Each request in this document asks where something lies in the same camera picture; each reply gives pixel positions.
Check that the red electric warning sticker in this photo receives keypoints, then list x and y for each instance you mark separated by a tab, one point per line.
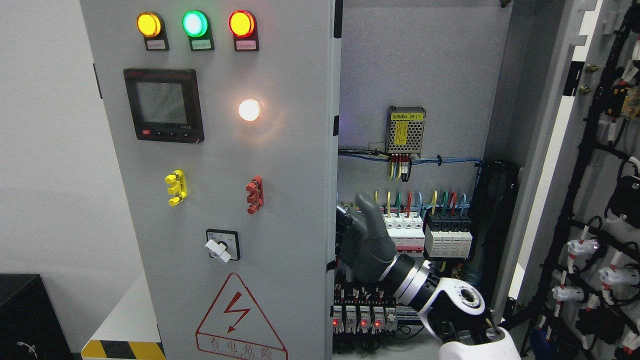
235	326

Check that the yellow indicator lamp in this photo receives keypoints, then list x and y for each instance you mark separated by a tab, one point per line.
152	28

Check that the red indicator lamp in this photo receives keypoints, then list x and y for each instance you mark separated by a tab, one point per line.
244	29

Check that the perforated metal power supply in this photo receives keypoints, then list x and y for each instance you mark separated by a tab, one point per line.
405	129

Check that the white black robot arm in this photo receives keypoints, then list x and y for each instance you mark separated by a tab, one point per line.
451	310

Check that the green indicator lamp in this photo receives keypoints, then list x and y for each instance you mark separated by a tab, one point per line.
197	27

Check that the grey robot hand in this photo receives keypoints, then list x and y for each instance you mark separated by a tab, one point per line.
362	240

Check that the lower relay terminal row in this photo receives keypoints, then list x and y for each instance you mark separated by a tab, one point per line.
366	309

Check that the white socket breaker row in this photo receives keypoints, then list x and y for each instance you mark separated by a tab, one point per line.
406	230

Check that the black digital power meter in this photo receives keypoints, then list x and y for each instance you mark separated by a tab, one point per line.
165	104

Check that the red terminal clip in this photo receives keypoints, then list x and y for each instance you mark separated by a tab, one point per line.
255	194

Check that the white rotary selector switch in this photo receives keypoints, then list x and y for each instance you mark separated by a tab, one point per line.
223	245

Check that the grey cabinet door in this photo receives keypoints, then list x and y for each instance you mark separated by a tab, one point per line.
287	244
565	124

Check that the black surge protector block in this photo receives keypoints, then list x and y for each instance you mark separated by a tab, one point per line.
448	236

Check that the grey cabinet body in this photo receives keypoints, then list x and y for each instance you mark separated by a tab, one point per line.
463	61

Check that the yellow terminal clip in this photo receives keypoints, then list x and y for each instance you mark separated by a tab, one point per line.
176	187

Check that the black box at left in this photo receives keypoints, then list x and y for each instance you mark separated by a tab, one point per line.
29	327

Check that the white glowing indicator lamp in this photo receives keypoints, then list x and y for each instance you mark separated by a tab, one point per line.
249	110

